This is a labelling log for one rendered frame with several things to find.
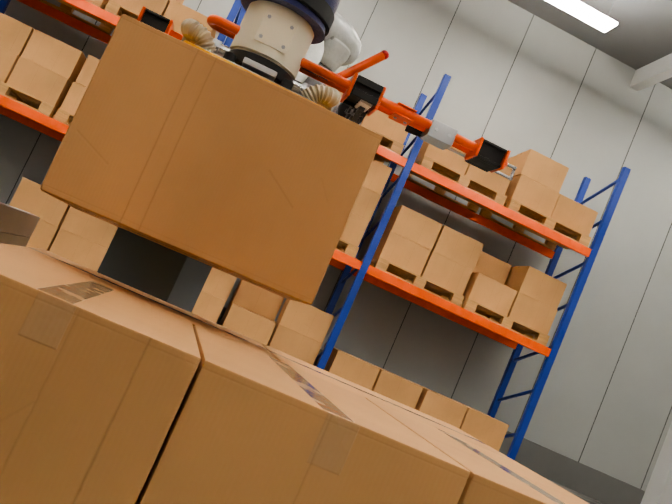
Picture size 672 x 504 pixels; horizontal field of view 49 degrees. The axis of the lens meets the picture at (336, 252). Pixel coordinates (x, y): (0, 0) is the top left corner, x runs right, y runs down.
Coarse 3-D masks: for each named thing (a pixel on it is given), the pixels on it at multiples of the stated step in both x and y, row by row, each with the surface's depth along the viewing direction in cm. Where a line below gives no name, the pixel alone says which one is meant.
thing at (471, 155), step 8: (480, 144) 182; (488, 144) 184; (472, 152) 184; (480, 152) 183; (488, 152) 184; (496, 152) 184; (504, 152) 184; (472, 160) 187; (480, 160) 184; (488, 160) 183; (496, 160) 184; (504, 160) 183; (488, 168) 188; (496, 168) 185
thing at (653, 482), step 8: (664, 448) 386; (664, 456) 383; (656, 464) 386; (664, 464) 381; (656, 472) 383; (664, 472) 378; (656, 480) 381; (664, 480) 376; (648, 488) 384; (656, 488) 378; (664, 488) 374; (648, 496) 381; (656, 496) 376; (664, 496) 374
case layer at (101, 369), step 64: (0, 256) 112; (0, 320) 89; (64, 320) 91; (128, 320) 101; (192, 320) 162; (0, 384) 89; (64, 384) 90; (128, 384) 92; (192, 384) 95; (256, 384) 95; (320, 384) 139; (0, 448) 89; (64, 448) 90; (128, 448) 92; (192, 448) 94; (256, 448) 95; (320, 448) 97; (384, 448) 99; (448, 448) 122
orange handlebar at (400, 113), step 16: (208, 16) 172; (176, 32) 197; (224, 32) 176; (304, 64) 175; (320, 80) 180; (336, 80) 177; (384, 112) 184; (400, 112) 180; (416, 128) 185; (464, 144) 183
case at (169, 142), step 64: (128, 64) 152; (192, 64) 154; (128, 128) 151; (192, 128) 153; (256, 128) 156; (320, 128) 158; (64, 192) 149; (128, 192) 151; (192, 192) 153; (256, 192) 155; (320, 192) 158; (192, 256) 169; (256, 256) 155; (320, 256) 157
